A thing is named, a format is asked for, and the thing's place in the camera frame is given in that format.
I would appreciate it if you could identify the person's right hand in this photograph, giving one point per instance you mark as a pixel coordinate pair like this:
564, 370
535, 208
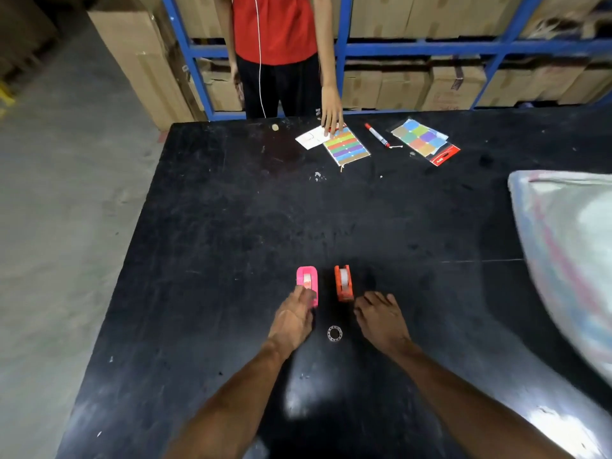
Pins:
382, 325

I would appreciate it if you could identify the person's left hand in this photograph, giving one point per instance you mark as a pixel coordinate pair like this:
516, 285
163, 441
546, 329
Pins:
289, 322

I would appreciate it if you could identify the person's left fingers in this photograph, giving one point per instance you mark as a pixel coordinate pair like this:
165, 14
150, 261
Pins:
304, 295

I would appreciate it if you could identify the person's right thumb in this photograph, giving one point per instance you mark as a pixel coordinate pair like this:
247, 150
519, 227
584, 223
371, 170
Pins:
359, 309

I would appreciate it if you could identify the pink tape dispenser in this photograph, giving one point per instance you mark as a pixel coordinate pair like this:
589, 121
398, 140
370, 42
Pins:
308, 274

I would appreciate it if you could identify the person's right forearm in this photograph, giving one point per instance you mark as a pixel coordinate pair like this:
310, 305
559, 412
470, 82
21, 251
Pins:
459, 406

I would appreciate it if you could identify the person's left forearm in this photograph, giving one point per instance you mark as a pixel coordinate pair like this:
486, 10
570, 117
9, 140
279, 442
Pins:
239, 401

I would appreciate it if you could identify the orange tape dispenser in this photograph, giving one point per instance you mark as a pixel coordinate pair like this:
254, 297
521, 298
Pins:
343, 281

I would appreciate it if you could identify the small clear tape roll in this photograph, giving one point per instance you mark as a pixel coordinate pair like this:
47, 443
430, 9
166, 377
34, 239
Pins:
334, 333

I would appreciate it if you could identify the striped colourful sticky flag pad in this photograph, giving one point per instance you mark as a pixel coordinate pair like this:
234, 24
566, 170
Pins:
346, 147

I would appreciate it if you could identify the white paper card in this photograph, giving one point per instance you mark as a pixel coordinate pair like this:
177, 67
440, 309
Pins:
310, 137

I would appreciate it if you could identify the red and white marker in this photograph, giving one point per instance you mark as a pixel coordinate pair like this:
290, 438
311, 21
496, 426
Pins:
377, 135

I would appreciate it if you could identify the sticky notes packet red label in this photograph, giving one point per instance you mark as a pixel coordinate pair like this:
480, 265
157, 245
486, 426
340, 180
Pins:
423, 138

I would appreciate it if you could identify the white woven sack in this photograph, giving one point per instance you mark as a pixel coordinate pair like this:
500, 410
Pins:
569, 253

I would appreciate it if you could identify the shelf rows of cardboard boxes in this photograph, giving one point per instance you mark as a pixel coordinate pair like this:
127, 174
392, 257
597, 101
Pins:
406, 81

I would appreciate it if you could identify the blue metal shelf rack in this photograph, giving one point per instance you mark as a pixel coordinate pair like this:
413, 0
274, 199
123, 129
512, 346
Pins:
430, 47

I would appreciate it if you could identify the tall brown carton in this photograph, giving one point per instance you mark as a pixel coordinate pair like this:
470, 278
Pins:
143, 62

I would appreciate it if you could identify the yellow object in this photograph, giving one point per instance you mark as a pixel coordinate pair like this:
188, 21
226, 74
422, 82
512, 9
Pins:
5, 96

